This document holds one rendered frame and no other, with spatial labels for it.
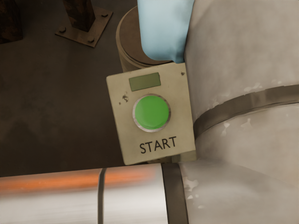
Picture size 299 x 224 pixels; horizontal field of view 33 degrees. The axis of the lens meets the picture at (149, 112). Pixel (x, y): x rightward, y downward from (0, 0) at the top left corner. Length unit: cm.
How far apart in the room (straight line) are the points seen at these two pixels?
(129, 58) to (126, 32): 4
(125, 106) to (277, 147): 43
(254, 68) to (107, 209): 7
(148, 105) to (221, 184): 42
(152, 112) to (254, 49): 40
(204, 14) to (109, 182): 8
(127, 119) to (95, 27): 80
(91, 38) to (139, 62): 64
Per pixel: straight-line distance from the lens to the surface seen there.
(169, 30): 21
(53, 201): 18
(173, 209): 17
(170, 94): 60
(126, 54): 73
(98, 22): 139
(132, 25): 75
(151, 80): 60
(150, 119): 59
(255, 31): 19
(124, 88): 60
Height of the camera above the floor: 115
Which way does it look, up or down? 66 degrees down
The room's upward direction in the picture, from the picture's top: 9 degrees counter-clockwise
